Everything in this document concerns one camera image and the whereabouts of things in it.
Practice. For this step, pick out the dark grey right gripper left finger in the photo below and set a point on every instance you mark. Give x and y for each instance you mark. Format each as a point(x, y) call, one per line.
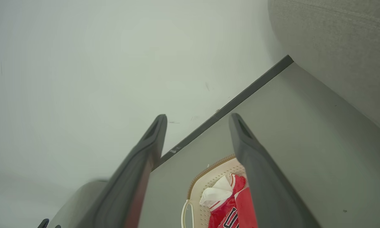
point(136, 177)

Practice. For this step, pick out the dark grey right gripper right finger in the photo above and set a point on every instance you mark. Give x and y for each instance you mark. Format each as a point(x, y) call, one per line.
point(266, 183)

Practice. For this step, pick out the red basketball jersey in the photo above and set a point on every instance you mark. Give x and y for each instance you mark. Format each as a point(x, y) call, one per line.
point(243, 205)

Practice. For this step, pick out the grey fabric sofa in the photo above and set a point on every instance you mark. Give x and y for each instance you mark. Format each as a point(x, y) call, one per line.
point(335, 47)

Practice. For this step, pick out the cream perforated laundry basket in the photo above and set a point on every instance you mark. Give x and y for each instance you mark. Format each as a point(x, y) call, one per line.
point(202, 186)

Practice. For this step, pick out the black baseboard strip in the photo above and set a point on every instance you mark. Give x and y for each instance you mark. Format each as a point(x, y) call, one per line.
point(240, 96)

